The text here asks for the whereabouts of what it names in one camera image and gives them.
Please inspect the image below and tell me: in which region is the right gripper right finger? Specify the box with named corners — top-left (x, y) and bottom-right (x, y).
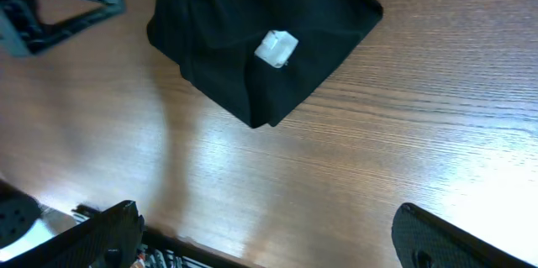
top-left (391, 202), bottom-right (534, 268)

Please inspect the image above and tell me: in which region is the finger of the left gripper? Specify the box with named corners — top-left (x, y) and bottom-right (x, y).
top-left (1, 0), bottom-right (125, 57)

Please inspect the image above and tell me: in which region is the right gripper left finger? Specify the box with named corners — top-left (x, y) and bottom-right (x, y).
top-left (1, 201), bottom-right (145, 268)

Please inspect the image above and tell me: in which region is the black t-shirt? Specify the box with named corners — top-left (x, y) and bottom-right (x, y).
top-left (147, 0), bottom-right (383, 128)

